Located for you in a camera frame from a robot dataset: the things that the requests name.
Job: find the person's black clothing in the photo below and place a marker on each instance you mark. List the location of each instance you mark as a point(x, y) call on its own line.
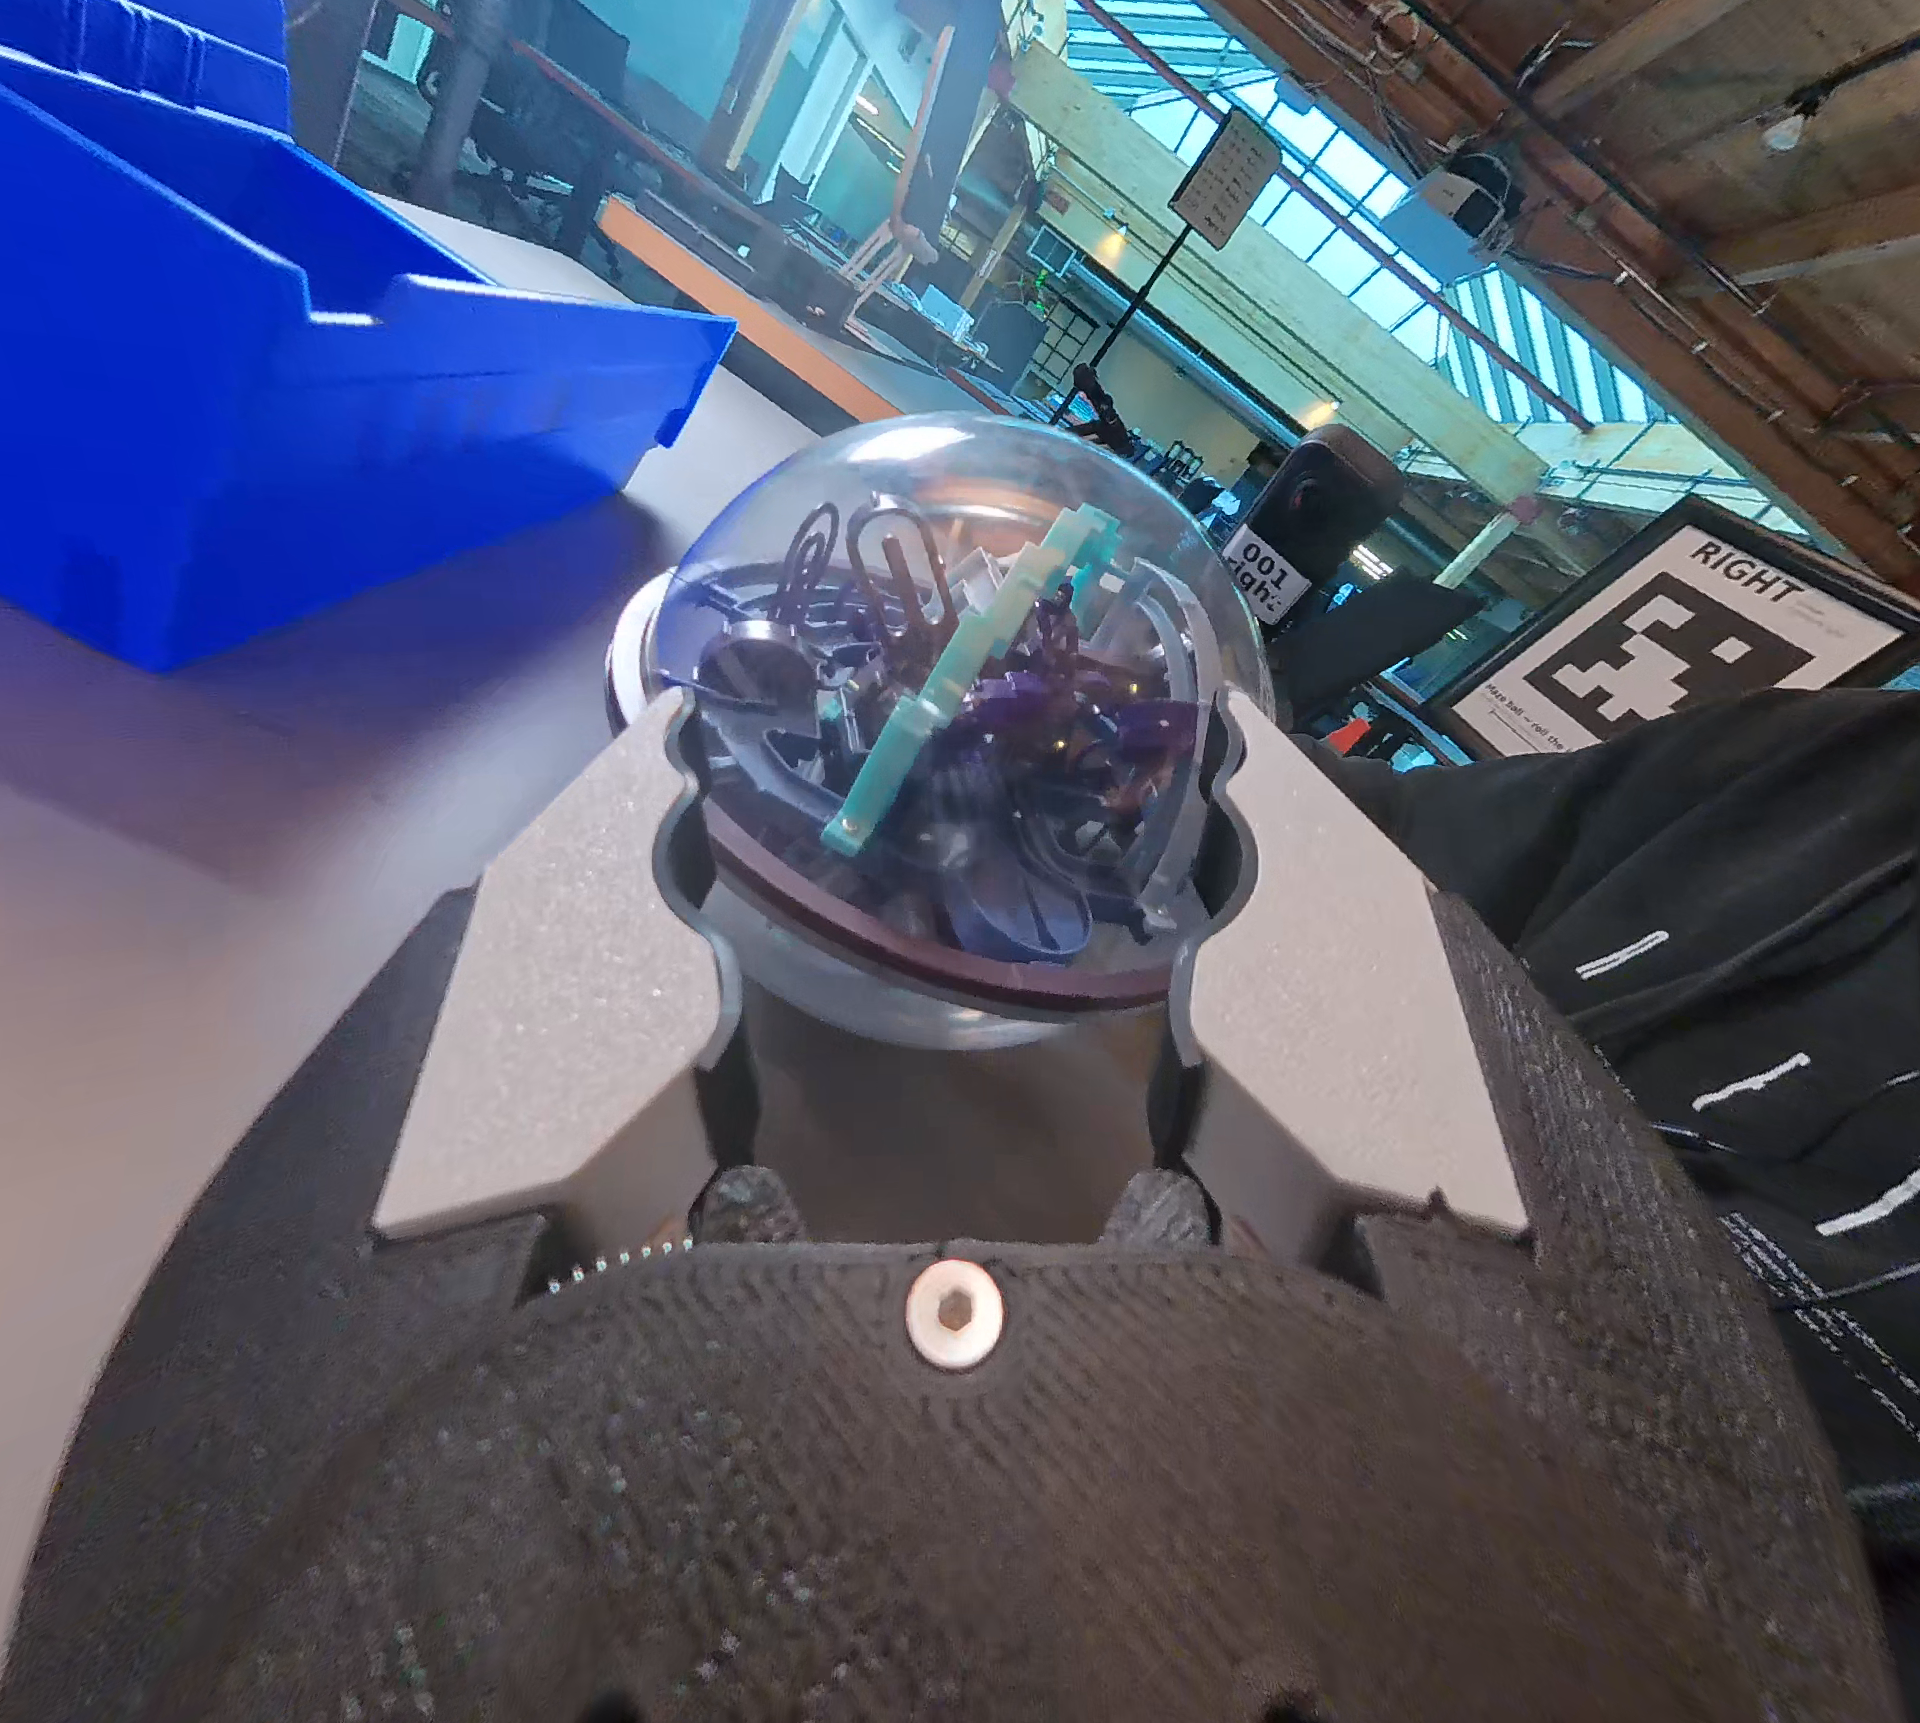
point(1770, 1124)

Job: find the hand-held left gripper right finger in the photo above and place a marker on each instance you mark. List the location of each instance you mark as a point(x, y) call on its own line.
point(1350, 1004)

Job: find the ceiling projector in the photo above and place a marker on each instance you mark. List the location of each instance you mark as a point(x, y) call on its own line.
point(1464, 218)

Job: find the blue plastic tray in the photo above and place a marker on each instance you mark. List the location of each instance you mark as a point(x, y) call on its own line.
point(271, 374)

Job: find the person's right forearm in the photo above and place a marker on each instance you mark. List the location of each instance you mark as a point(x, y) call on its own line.
point(1500, 824)

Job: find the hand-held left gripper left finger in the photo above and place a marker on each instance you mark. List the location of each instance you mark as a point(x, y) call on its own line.
point(557, 1004)

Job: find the wooden edged desk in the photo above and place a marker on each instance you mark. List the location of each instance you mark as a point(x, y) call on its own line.
point(780, 314)

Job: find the clear maze ball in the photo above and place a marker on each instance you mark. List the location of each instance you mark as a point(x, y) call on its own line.
point(947, 734)

